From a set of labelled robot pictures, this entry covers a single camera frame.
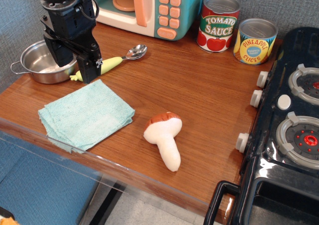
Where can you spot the plush white brown mushroom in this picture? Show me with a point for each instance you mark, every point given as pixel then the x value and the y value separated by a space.
pixel 161 130

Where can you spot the spoon with yellow-green handle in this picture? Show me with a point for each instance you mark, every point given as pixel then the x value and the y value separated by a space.
pixel 133 54

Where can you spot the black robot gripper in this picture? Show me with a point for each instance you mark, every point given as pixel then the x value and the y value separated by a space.
pixel 68 31

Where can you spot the tomato sauce can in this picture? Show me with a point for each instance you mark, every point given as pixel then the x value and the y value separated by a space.
pixel 217 24

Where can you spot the teal toy microwave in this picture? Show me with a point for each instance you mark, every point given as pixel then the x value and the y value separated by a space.
pixel 163 19

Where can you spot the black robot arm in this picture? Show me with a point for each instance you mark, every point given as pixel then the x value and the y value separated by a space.
pixel 69 35

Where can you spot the clear acrylic barrier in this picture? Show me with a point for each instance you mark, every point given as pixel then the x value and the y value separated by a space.
pixel 39 187

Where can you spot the black toy stove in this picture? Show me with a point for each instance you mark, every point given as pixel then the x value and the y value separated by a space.
pixel 279 182

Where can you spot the pineapple slices can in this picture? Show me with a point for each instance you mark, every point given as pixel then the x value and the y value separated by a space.
pixel 255 40

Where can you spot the small stainless steel pot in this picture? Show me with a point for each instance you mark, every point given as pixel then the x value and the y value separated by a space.
pixel 38 63

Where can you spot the light blue folded towel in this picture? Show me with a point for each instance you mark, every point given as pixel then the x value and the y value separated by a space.
pixel 82 119

